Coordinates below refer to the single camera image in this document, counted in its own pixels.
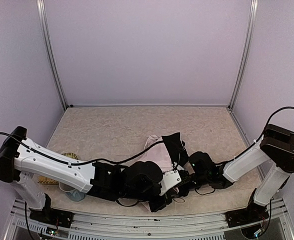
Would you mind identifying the light blue plastic pitcher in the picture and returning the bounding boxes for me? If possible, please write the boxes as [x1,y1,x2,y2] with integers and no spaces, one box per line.
[59,182,86,202]

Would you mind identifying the woven bamboo tray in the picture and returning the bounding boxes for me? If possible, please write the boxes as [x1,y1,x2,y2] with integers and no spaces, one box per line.
[37,152,80,185]

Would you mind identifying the pink and black folding umbrella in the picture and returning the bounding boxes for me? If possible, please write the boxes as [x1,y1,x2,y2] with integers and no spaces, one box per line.
[138,132,189,210]

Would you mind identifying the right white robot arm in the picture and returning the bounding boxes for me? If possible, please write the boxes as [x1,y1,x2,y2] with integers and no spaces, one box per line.
[179,124,294,209]

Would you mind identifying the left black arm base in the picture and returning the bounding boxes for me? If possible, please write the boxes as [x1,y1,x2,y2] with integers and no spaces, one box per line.
[29,194,74,229]

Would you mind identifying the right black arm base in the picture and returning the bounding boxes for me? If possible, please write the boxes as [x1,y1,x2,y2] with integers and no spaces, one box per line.
[225,189,269,228]

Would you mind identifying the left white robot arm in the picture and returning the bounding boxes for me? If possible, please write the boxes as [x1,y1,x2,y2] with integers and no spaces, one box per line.
[0,126,181,213]

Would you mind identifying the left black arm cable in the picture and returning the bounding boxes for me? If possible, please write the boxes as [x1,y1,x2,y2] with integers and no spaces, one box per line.
[0,132,167,207]

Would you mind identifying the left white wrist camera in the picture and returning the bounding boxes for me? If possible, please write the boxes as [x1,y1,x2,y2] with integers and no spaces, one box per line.
[160,170,182,196]

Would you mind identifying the left aluminium frame post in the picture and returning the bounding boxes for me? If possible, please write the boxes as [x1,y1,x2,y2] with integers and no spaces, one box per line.
[37,0,68,111]

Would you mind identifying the aluminium front rail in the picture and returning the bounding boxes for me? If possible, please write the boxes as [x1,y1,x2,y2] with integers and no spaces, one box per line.
[2,199,294,240]

